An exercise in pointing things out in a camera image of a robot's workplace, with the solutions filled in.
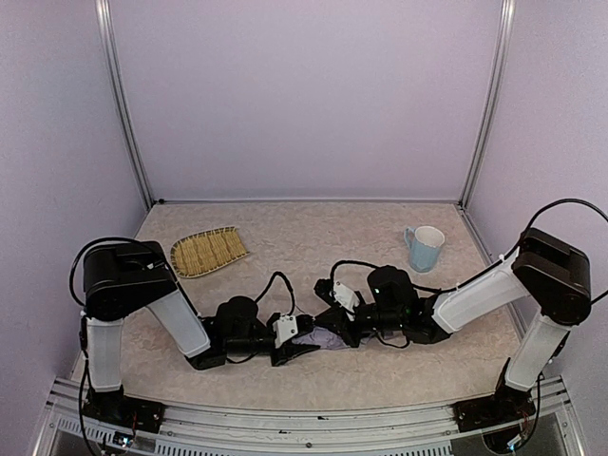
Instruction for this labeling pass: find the lilac folding umbrella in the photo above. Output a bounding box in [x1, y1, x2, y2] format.
[292, 327, 350, 351]

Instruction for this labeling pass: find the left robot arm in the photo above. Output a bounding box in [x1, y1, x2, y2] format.
[74, 237, 319, 393]

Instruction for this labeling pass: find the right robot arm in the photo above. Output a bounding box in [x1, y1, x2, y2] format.
[313, 227, 593, 391]

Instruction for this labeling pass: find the light blue mug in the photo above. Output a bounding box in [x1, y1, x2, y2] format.
[404, 225, 446, 274]

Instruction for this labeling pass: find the woven bamboo tray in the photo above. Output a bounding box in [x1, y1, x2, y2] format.
[170, 226, 250, 278]

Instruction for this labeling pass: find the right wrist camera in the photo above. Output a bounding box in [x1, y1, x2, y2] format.
[313, 278, 362, 316]

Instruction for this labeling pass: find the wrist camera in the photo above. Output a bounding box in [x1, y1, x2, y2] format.
[313, 278, 362, 316]
[267, 313, 314, 348]

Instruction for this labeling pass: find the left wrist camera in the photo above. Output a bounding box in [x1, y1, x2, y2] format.
[267, 313, 314, 348]

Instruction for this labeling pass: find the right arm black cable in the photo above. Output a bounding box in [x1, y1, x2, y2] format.
[330, 198, 608, 295]

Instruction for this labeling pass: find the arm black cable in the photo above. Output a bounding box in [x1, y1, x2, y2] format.
[330, 198, 608, 295]
[68, 237, 298, 317]

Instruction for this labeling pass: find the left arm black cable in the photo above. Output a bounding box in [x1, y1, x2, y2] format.
[68, 237, 298, 317]

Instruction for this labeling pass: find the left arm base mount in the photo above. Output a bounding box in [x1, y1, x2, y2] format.
[83, 390, 165, 434]

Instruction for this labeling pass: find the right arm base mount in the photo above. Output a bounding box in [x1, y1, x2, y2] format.
[453, 388, 536, 432]

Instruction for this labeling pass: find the aluminium front rail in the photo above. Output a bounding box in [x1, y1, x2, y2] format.
[32, 374, 585, 456]

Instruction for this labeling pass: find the right aluminium corner post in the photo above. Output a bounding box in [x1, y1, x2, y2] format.
[459, 0, 516, 211]

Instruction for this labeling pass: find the aluminium corner post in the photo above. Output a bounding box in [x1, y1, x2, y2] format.
[459, 0, 516, 211]
[95, 0, 155, 211]

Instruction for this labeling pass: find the left aluminium corner post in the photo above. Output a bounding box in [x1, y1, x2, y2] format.
[95, 0, 155, 211]

